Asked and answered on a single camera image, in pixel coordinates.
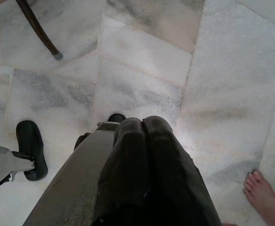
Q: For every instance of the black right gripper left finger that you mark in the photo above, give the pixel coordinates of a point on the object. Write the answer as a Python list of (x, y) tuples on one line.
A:
[(125, 176)]

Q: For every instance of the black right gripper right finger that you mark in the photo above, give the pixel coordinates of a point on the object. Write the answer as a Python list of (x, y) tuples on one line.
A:
[(175, 183)]

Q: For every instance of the person's bare foot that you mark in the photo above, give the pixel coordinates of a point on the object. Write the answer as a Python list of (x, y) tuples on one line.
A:
[(267, 195)]

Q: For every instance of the dark brown table leg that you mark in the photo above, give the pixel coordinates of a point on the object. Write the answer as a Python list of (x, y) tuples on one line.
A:
[(34, 23)]

